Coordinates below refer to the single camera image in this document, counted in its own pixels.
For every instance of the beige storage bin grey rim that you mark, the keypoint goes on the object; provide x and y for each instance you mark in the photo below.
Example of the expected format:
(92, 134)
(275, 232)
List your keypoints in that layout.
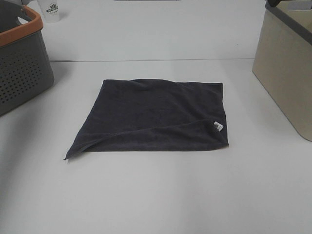
(283, 61)

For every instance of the grey basket orange rim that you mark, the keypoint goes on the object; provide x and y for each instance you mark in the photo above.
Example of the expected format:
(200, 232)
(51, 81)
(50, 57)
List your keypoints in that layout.
(25, 69)

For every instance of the white paper cup green logo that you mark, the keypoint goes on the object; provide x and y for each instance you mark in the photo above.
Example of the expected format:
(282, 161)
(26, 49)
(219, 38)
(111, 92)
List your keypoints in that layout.
(50, 10)

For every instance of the dark grey towel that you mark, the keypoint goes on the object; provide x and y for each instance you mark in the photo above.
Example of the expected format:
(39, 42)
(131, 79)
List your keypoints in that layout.
(154, 115)

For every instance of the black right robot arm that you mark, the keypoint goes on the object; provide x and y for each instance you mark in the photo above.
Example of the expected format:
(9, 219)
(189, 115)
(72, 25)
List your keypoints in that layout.
(273, 3)

